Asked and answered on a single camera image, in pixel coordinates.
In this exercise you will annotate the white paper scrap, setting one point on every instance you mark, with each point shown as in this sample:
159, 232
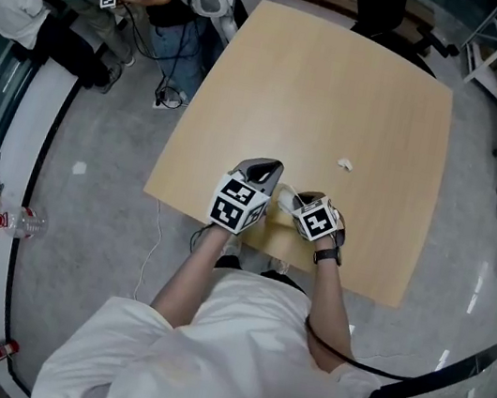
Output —
79, 168

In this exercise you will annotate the person's left forearm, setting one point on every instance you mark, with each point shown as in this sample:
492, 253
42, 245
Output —
192, 274

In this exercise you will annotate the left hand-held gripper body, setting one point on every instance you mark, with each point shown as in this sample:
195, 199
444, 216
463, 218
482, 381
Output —
231, 204

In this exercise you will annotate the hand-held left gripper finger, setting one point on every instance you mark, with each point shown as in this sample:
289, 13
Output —
245, 166
276, 184

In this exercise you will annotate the person's black trousers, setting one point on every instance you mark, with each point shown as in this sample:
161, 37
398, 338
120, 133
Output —
263, 274

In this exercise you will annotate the wooden tissue box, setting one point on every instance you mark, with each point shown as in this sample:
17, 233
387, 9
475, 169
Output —
279, 225

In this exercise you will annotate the person's white shirt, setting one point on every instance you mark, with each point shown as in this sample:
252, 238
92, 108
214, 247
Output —
209, 367

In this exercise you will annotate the person's white shoe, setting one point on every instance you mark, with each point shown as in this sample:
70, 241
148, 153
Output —
278, 265
232, 245

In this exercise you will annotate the small red floor object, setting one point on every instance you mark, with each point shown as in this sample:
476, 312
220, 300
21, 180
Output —
4, 349

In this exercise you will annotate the wooden table with metal legs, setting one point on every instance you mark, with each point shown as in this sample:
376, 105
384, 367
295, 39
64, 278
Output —
323, 101

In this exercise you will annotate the clear plastic bottle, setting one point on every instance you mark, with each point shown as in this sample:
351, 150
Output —
25, 223

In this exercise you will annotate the dark wristwatch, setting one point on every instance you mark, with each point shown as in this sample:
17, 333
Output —
328, 256

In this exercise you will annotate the person's right forearm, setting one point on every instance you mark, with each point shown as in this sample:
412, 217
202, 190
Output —
330, 312

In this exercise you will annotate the small crumpled white scrap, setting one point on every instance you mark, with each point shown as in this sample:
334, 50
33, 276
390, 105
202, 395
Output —
345, 164

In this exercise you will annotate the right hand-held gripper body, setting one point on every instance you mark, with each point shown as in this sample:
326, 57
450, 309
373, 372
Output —
316, 219

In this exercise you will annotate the white cloth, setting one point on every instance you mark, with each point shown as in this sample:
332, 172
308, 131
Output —
286, 198

